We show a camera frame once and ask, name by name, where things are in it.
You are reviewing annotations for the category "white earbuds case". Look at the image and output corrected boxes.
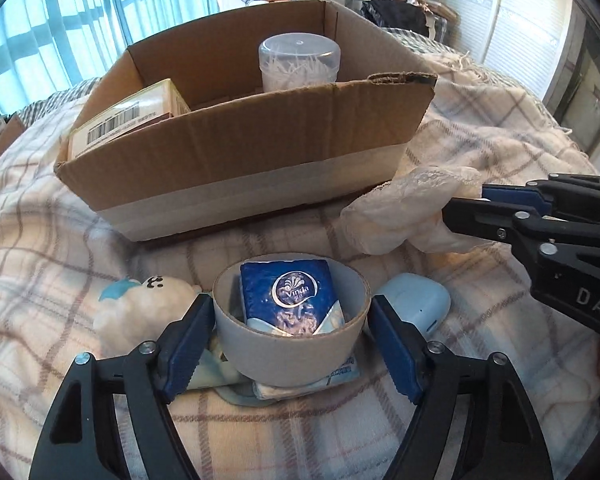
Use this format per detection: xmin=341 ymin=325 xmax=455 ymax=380
xmin=375 ymin=273 xmax=451 ymax=339

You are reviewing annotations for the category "white plastic bag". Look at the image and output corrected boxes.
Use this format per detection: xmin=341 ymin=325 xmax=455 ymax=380
xmin=340 ymin=166 xmax=488 ymax=256

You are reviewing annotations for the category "white plush toy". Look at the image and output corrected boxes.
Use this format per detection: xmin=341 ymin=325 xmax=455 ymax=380
xmin=93 ymin=275 xmax=202 ymax=358

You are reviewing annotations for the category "blue tissue pack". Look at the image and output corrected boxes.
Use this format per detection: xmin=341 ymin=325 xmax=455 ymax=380
xmin=239 ymin=259 xmax=346 ymax=337

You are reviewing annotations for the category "grey tape roll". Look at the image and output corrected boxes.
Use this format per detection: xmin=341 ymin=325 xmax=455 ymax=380
xmin=212 ymin=252 xmax=370 ymax=388

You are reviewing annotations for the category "clear cotton swab jar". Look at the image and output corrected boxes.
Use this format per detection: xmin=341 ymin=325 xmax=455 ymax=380
xmin=259 ymin=32 xmax=341 ymax=92

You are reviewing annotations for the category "tan medicine box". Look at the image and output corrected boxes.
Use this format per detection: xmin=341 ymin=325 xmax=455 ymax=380
xmin=67 ymin=78 xmax=190 ymax=162

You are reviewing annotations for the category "white sliding wardrobe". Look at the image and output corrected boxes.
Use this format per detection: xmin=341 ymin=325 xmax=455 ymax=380
xmin=440 ymin=0 xmax=572 ymax=99

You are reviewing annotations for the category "plaid beige blanket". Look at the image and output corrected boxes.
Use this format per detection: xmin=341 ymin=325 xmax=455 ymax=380
xmin=0 ymin=64 xmax=600 ymax=479

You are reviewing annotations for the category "chair with black jacket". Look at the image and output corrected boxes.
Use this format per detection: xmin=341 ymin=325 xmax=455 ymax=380
xmin=361 ymin=0 xmax=446 ymax=42

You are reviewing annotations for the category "large open cardboard box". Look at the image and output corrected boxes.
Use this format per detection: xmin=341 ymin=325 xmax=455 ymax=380
xmin=55 ymin=0 xmax=437 ymax=242

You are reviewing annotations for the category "left teal curtain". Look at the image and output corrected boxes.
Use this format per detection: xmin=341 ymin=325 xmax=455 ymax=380
xmin=0 ymin=0 xmax=131 ymax=116

